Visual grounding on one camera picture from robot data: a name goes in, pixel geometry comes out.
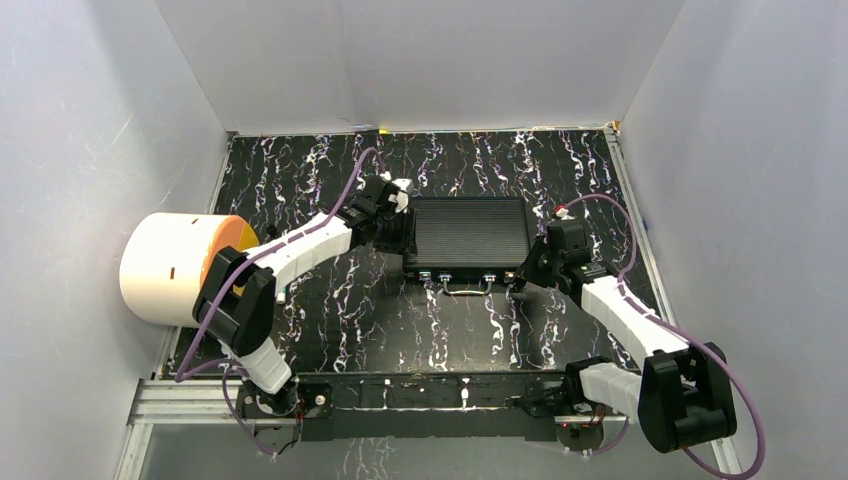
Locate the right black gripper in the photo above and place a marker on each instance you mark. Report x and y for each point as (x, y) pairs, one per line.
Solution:
(528, 270)

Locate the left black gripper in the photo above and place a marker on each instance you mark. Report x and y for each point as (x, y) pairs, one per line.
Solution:
(399, 234)

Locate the black poker set case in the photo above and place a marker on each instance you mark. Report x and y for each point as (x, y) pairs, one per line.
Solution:
(468, 245)

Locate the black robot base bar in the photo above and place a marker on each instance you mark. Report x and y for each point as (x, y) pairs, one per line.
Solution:
(534, 405)

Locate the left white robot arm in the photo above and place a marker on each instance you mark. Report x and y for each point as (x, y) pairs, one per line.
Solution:
(237, 300)

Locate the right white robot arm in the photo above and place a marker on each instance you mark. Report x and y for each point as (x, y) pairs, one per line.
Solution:
(680, 396)

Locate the white orange cylinder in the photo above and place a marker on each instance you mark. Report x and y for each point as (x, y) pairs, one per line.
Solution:
(167, 258)

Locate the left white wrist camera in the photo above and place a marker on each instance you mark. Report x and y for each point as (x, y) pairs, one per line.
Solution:
(400, 198)

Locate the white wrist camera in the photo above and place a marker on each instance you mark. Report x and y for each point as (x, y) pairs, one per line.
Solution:
(400, 198)
(561, 212)

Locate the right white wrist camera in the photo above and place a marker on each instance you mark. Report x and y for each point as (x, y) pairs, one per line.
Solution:
(561, 212)

